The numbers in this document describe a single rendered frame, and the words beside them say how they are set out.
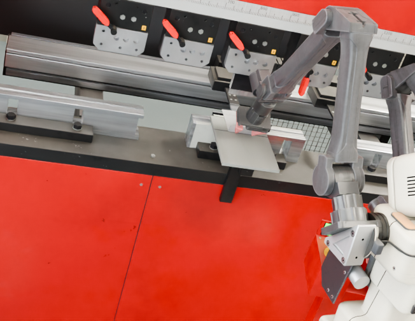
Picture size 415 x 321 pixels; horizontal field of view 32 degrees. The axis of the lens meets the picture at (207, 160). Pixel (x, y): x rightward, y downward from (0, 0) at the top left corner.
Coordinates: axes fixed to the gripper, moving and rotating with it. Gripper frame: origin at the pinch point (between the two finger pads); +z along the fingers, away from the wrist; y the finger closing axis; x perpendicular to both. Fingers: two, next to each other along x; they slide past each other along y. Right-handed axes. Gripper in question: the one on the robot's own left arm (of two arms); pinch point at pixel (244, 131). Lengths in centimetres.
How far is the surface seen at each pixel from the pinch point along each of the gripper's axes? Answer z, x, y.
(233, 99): 10.6, -18.3, -0.3
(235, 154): -4.1, 11.0, 4.6
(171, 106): 176, -118, -21
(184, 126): 166, -100, -27
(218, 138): -0.6, 4.3, 8.8
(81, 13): 27, -55, 51
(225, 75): 13.0, -29.3, 1.4
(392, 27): -33, -24, -36
